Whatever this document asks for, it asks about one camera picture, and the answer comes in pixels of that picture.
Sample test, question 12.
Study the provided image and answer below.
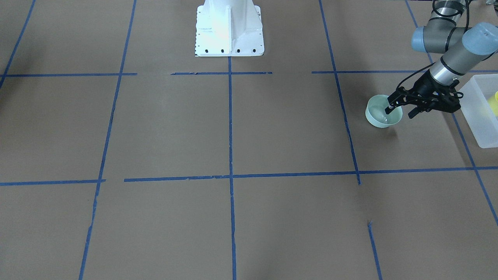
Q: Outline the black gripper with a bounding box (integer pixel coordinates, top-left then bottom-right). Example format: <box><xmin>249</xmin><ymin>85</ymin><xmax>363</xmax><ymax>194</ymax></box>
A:
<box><xmin>384</xmin><ymin>71</ymin><xmax>463</xmax><ymax>119</ymax></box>

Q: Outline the light green plastic bowl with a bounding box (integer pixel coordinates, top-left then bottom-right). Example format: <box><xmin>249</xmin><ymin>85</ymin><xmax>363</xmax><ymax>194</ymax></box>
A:
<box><xmin>365</xmin><ymin>94</ymin><xmax>403</xmax><ymax>129</ymax></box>

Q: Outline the yellow plastic cup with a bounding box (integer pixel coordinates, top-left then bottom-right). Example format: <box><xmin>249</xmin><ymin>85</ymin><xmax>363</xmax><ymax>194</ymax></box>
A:
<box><xmin>487</xmin><ymin>91</ymin><xmax>498</xmax><ymax>117</ymax></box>

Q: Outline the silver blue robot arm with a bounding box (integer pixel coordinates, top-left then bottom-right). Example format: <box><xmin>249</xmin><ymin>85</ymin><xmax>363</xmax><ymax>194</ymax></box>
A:
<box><xmin>384</xmin><ymin>0</ymin><xmax>498</xmax><ymax>118</ymax></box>

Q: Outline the translucent white storage box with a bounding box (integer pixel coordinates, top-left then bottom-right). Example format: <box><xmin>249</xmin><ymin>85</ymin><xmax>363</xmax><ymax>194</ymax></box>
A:
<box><xmin>460</xmin><ymin>74</ymin><xmax>498</xmax><ymax>149</ymax></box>

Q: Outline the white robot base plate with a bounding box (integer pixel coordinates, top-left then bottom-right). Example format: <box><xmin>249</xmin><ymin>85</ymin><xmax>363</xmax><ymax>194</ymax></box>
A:
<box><xmin>195</xmin><ymin>0</ymin><xmax>265</xmax><ymax>57</ymax></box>

